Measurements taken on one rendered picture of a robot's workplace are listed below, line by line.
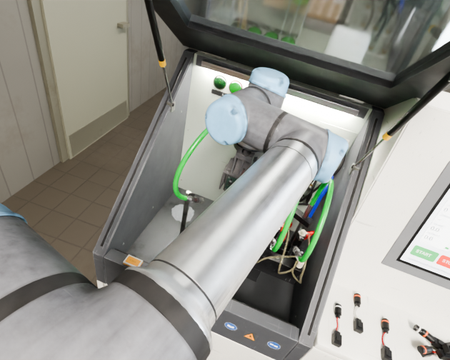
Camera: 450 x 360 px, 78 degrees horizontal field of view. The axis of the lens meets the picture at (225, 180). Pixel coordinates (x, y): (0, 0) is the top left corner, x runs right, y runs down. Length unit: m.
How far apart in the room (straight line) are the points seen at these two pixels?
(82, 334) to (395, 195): 0.82
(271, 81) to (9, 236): 0.43
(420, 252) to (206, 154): 0.81
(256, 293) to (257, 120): 0.76
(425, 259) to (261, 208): 0.78
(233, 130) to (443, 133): 0.59
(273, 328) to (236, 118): 0.64
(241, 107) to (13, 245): 0.32
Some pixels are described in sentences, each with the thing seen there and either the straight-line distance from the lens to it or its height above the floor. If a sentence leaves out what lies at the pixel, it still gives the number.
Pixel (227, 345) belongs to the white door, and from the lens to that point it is 1.06.
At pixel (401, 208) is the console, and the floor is 1.29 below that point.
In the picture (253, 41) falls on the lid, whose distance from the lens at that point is 0.85.
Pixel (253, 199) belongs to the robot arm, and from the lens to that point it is 0.28.
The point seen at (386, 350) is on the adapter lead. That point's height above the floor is 1.00.
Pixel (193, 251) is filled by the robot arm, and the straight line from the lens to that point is 0.24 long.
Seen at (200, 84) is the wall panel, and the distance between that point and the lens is 1.08.
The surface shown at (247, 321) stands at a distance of 0.89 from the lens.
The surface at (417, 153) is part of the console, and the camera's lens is 0.87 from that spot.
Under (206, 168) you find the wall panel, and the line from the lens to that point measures 1.23.
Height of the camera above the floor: 1.73
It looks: 38 degrees down
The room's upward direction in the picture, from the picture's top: 15 degrees clockwise
